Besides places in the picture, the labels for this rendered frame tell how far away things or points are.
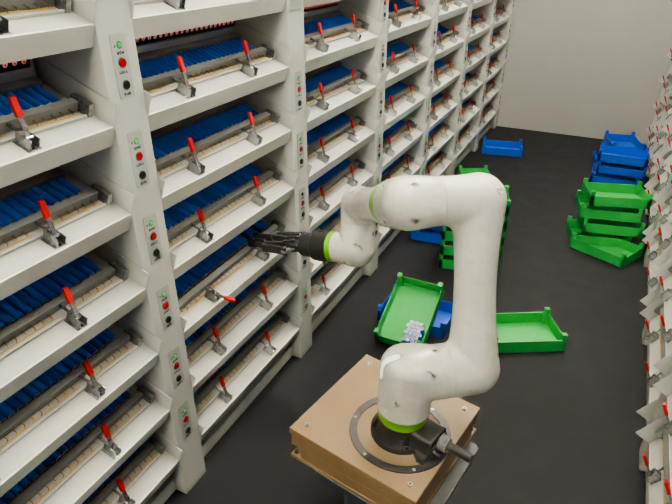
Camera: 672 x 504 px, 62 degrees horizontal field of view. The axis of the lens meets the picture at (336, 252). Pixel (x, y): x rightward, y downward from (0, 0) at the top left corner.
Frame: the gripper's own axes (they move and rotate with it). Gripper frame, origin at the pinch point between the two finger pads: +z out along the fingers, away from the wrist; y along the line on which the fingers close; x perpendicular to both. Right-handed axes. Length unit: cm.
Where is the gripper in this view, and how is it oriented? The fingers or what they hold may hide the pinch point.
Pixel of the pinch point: (259, 240)
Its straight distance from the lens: 182.3
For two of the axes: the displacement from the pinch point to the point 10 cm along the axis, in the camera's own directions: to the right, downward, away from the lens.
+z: -8.9, -0.8, 4.6
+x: -1.4, -9.0, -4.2
